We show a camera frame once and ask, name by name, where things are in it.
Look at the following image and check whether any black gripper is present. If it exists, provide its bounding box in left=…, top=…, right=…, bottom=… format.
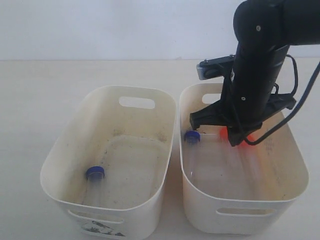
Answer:
left=189, top=74, right=296, bottom=147

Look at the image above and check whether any white plastic bin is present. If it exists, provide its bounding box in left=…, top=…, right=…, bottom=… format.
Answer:
left=179, top=83, right=309, bottom=235
left=40, top=85, right=177, bottom=240

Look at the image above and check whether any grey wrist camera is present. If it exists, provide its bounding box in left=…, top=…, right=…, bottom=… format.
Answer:
left=196, top=55, right=235, bottom=81

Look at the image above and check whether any black cable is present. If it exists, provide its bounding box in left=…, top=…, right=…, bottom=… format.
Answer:
left=243, top=54, right=320, bottom=146

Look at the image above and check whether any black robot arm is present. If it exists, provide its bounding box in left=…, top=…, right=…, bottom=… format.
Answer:
left=189, top=0, right=320, bottom=146

